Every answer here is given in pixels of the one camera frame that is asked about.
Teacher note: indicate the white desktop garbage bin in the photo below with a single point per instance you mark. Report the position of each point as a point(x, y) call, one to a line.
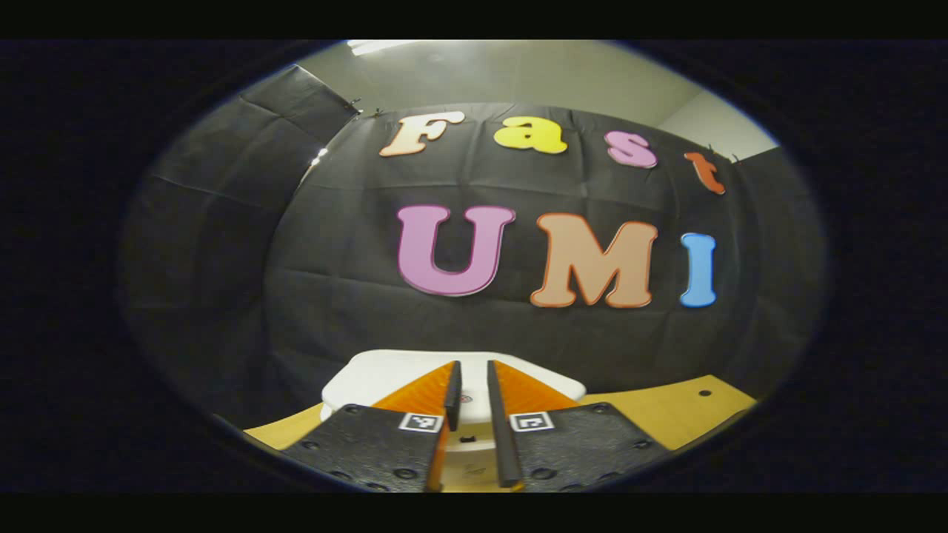
point(385, 381)

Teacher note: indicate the black backdrop cloth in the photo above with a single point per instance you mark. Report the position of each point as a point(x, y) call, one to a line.
point(355, 281)

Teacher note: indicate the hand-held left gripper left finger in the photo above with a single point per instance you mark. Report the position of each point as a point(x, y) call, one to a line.
point(453, 392)

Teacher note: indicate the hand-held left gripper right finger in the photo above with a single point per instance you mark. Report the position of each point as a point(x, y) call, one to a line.
point(500, 429)

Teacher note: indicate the wooden desktop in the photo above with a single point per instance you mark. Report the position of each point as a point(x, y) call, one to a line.
point(666, 414)

